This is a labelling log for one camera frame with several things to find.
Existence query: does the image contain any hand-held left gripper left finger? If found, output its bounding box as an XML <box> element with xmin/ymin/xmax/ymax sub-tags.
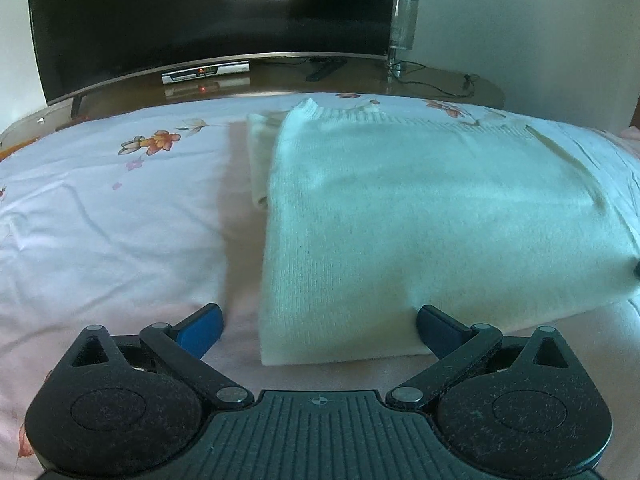
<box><xmin>50</xmin><ymin>303</ymin><xmax>252</xmax><ymax>409</ymax></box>

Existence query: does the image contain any silver set-top box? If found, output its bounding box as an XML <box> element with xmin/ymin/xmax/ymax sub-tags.
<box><xmin>160</xmin><ymin>61</ymin><xmax>251</xmax><ymax>86</ymax></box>

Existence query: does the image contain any glass table lamp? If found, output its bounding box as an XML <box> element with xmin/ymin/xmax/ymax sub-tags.
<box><xmin>386</xmin><ymin>0</ymin><xmax>420</xmax><ymax>79</ymax></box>

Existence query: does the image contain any white knit sweater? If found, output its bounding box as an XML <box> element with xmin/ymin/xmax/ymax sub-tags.
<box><xmin>247</xmin><ymin>98</ymin><xmax>640</xmax><ymax>367</ymax></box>

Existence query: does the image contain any floral bedsheet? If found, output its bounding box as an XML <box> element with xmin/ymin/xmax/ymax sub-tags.
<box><xmin>0</xmin><ymin>91</ymin><xmax>640</xmax><ymax>467</ymax></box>

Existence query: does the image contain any curved black television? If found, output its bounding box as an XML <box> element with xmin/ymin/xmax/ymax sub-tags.
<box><xmin>27</xmin><ymin>0</ymin><xmax>399</xmax><ymax>117</ymax></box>

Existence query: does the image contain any wooden television table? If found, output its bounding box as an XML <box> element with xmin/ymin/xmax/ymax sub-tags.
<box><xmin>0</xmin><ymin>54</ymin><xmax>506</xmax><ymax>149</ymax></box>

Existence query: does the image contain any black lamp cable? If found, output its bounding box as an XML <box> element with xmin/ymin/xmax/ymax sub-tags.
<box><xmin>399</xmin><ymin>59</ymin><xmax>482</xmax><ymax>99</ymax></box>

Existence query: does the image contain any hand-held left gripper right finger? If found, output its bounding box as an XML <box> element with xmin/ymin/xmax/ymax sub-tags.
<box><xmin>386</xmin><ymin>304</ymin><xmax>592</xmax><ymax>409</ymax></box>

